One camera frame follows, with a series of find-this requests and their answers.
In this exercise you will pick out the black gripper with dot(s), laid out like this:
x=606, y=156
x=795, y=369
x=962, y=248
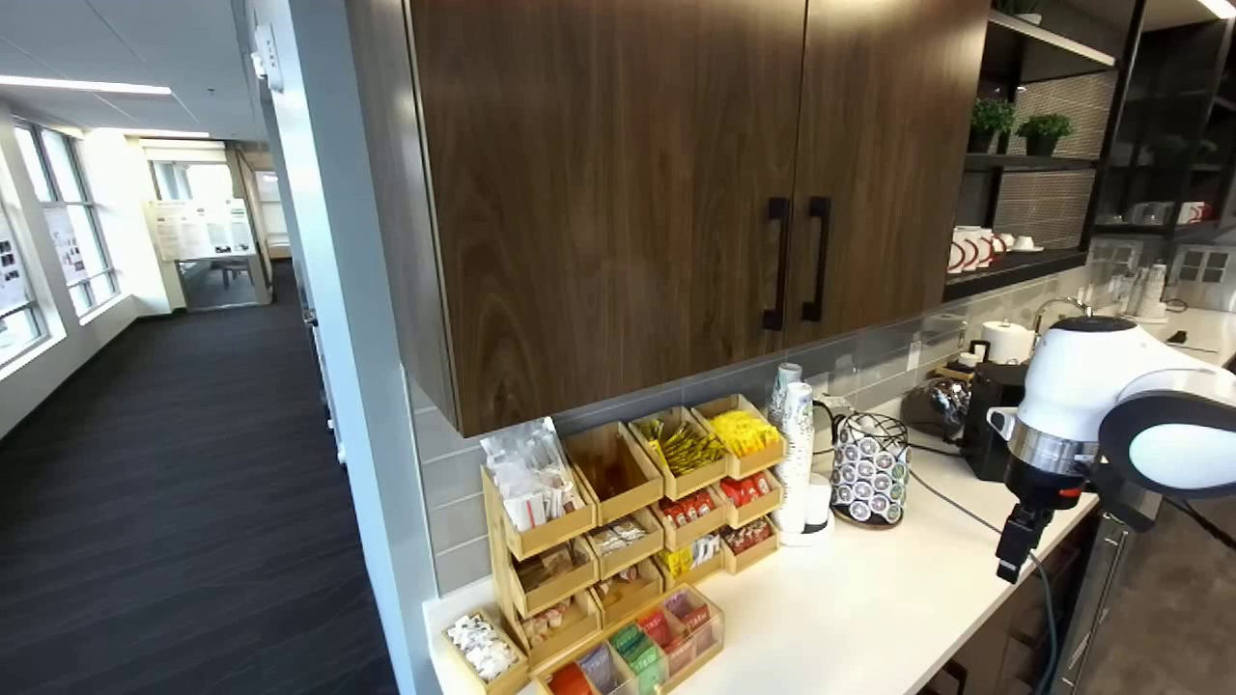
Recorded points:
x=1038, y=501

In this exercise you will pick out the black door handle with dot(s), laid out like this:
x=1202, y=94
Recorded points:
x=820, y=253
x=780, y=217

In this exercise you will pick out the walnut cupboard door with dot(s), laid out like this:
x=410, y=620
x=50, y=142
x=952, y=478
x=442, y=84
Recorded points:
x=599, y=179
x=884, y=132

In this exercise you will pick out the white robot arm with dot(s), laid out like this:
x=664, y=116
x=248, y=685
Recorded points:
x=1113, y=411

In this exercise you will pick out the black open shelf unit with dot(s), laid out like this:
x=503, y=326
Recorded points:
x=1095, y=125

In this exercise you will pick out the black coffee machine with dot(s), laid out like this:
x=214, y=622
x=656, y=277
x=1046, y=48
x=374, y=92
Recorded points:
x=957, y=405

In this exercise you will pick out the white kettle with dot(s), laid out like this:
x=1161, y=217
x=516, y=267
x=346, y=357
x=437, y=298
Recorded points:
x=997, y=340

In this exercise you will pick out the left white red mug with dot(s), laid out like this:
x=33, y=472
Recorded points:
x=977, y=248

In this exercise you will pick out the stack of paper cups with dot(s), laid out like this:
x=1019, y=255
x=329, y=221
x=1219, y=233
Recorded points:
x=795, y=420

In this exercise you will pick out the right small potted plant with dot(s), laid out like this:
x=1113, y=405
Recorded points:
x=1046, y=132

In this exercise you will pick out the small potted plant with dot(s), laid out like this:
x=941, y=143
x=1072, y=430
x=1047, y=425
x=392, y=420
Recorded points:
x=992, y=116
x=1046, y=132

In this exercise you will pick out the left small potted plant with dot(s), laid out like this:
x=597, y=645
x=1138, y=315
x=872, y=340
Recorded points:
x=992, y=116

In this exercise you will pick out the low wooden tea box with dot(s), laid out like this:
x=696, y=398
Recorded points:
x=651, y=653

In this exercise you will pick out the wooden tiered tea organizer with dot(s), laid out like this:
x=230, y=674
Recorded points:
x=597, y=526

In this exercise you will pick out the wire coffee pod holder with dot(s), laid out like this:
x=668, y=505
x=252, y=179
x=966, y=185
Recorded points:
x=872, y=469

